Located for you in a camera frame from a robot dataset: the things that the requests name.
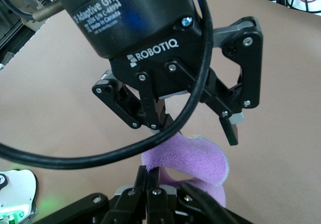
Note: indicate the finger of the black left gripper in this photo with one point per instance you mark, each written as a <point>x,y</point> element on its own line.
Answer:
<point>118,103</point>
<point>250,70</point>

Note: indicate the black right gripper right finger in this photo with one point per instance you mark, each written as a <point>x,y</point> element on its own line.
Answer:
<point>158,206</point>

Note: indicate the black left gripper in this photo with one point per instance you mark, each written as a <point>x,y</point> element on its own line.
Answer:
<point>140,20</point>

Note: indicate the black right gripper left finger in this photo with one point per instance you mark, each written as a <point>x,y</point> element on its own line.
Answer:
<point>130,206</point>

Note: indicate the purple and grey towel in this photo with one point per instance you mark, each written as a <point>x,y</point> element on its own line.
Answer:
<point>195,158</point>

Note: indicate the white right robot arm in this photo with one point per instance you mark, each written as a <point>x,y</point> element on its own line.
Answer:
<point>17,191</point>

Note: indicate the aluminium extrusion frame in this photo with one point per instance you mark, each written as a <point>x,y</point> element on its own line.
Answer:
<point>10,28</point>

